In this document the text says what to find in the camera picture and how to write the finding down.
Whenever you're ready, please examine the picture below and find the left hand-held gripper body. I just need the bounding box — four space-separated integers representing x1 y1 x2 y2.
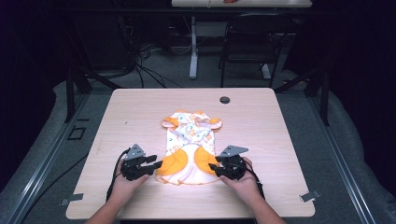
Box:
120 143 157 182

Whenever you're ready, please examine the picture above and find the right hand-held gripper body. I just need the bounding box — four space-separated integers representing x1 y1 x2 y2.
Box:
214 145 250 181

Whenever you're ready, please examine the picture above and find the orange and white baby dress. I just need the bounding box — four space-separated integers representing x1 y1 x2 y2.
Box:
154 108 223 187

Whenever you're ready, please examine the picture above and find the person's left hand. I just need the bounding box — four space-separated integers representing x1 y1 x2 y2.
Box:
112 159 150 202

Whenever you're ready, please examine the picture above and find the person's right hand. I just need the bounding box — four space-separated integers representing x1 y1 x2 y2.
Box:
219 156 263 204

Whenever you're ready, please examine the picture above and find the black metal stand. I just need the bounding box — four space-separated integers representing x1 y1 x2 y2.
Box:
273 65 332 127
63 15 121 124

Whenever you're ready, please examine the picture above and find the white background desk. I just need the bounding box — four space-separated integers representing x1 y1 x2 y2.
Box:
170 0 314 80

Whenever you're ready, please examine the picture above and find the black folding chair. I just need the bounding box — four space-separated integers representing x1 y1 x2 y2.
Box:
218 12 294 89

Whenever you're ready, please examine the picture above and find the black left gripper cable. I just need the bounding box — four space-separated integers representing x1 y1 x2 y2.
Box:
106 148 131 203

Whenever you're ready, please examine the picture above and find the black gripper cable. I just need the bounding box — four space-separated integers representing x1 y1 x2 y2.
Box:
106 148 131 203
244 160 266 200

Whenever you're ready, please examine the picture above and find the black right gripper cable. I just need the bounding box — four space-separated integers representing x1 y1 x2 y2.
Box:
244 160 266 200

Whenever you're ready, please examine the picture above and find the grey metal table bracket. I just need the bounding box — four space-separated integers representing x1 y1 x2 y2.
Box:
59 192 85 207
299 189 322 203

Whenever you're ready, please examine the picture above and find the black floor cable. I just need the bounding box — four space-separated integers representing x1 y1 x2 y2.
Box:
19 151 91 224

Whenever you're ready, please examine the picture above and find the aluminium floor rail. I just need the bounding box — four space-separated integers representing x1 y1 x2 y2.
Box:
305 92 378 224
5 92 92 224

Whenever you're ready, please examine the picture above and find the bundle of floor cables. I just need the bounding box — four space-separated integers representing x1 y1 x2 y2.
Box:
132 41 192 90

